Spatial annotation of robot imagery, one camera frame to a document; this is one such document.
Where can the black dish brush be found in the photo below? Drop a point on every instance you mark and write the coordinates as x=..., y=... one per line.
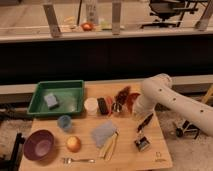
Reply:
x=142, y=142

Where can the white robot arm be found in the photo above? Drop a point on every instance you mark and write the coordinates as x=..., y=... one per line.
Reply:
x=158, y=89

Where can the white paper cup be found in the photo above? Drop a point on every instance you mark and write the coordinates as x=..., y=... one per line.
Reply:
x=91, y=106

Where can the blue plastic cup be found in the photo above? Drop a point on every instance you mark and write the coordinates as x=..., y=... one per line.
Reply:
x=64, y=122

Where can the orange carrot piece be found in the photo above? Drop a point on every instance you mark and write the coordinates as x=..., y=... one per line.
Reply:
x=109, y=102

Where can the black rectangular block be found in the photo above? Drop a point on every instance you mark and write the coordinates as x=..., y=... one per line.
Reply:
x=102, y=106

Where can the dark red snack bag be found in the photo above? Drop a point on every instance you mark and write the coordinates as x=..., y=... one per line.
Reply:
x=122, y=95

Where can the red bowl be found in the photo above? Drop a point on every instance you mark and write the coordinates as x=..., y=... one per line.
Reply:
x=130, y=100

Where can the light blue cloth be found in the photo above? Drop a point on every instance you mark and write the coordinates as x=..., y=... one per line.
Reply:
x=102, y=132

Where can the green plastic tray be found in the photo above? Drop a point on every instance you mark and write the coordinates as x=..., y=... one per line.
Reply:
x=69, y=93

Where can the blue sponge in tray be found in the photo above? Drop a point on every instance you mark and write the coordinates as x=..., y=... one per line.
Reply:
x=51, y=100

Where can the red round object on shelf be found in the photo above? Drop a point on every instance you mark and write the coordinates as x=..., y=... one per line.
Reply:
x=87, y=26

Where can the silver fork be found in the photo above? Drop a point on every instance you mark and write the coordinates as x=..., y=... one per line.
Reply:
x=71, y=160

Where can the black stand on floor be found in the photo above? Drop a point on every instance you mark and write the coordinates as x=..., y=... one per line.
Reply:
x=187, y=127

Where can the purple bowl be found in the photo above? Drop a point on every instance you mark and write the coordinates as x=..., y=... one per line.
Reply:
x=38, y=145

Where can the black office chair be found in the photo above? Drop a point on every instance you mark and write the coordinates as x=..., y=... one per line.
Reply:
x=165, y=9

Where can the black chair beside table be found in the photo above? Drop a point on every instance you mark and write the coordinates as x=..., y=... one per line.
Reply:
x=9, y=165

